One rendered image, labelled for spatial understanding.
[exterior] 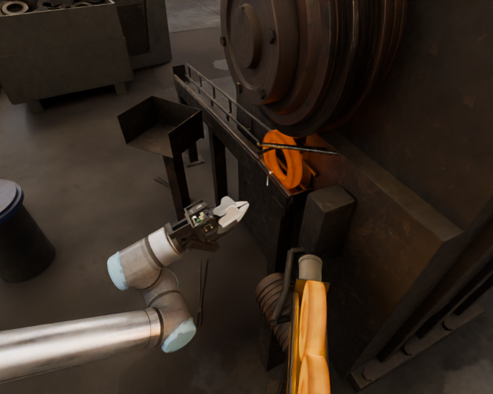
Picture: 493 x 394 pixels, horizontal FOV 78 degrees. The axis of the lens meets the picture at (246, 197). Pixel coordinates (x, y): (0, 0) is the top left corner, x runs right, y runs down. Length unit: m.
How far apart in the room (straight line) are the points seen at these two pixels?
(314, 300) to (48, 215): 1.78
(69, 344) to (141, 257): 0.22
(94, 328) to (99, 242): 1.14
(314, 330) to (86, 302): 1.24
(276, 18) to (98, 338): 0.69
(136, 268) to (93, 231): 1.15
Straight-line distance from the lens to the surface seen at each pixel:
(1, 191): 1.68
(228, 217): 0.77
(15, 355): 0.70
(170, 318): 0.80
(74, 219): 2.03
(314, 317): 0.61
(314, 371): 0.56
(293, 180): 0.89
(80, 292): 1.69
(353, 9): 0.58
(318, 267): 0.77
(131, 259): 0.78
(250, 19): 0.68
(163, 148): 1.30
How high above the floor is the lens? 1.32
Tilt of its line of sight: 44 degrees down
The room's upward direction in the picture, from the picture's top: straight up
